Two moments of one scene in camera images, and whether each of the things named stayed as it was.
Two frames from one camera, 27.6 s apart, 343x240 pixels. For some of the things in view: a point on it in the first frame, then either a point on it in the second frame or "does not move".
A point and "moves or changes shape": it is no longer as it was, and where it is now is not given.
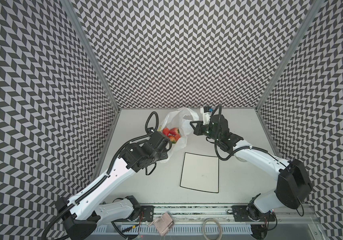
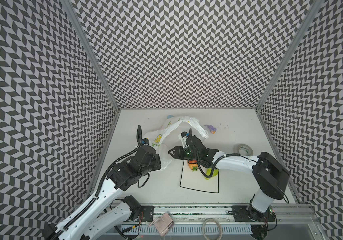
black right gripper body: [205, 129] to [181, 153]
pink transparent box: [163, 223] does not move
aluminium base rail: [284, 213] does not move
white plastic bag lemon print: [180, 118] moves or changes shape
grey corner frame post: [317, 5] does not move
